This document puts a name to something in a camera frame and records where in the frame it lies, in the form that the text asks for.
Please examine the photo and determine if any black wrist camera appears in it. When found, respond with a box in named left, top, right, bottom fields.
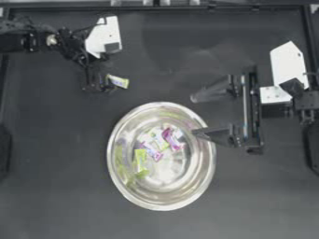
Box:
left=103, top=42, right=123, bottom=54
left=278, top=77, right=308, bottom=98

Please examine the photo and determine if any green candy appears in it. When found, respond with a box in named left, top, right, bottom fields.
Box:
left=103, top=73, right=131, bottom=90
left=131, top=148, right=152, bottom=180
left=142, top=129, right=171, bottom=151

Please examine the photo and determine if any steel bowl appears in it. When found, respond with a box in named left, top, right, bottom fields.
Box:
left=106, top=101, right=218, bottom=212

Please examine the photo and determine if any black table frame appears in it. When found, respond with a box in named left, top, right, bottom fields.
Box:
left=0, top=0, right=319, bottom=94

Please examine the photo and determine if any purple candy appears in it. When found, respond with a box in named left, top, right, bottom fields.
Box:
left=160, top=126, right=186, bottom=153
left=139, top=141, right=164, bottom=162

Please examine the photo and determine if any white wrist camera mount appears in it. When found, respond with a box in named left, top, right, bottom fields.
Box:
left=84, top=15, right=124, bottom=60
left=259, top=40, right=311, bottom=105

